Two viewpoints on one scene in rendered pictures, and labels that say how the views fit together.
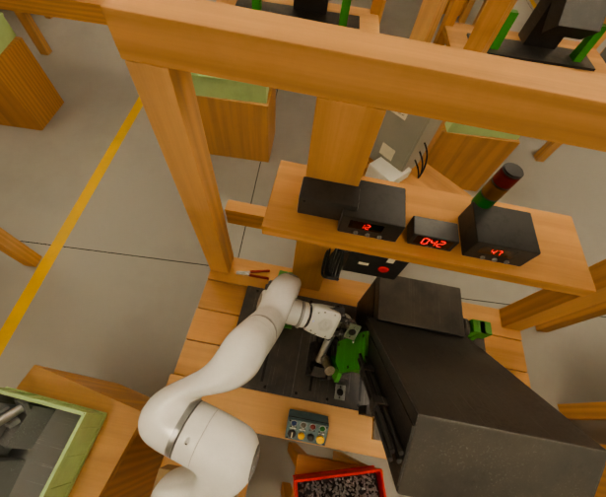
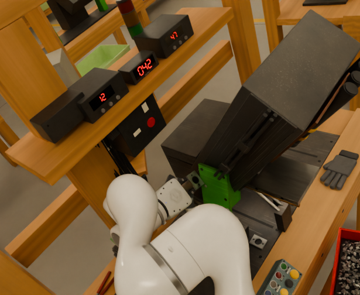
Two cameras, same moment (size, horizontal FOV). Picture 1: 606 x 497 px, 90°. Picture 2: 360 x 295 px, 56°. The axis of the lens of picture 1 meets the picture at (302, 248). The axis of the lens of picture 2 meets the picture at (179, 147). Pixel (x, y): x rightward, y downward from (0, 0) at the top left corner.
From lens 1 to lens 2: 0.47 m
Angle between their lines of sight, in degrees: 30
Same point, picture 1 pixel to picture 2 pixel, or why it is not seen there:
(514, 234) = (167, 22)
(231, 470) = (216, 218)
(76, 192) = not seen: outside the picture
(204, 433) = (172, 232)
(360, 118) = (13, 36)
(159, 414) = (131, 270)
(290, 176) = (23, 147)
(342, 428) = (292, 251)
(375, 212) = (95, 85)
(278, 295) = not seen: hidden behind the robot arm
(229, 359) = (122, 191)
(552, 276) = (210, 21)
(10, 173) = not seen: outside the picture
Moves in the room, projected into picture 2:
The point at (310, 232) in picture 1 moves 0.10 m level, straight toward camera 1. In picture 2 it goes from (79, 141) to (100, 151)
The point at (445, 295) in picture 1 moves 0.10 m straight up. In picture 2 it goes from (204, 107) to (197, 88)
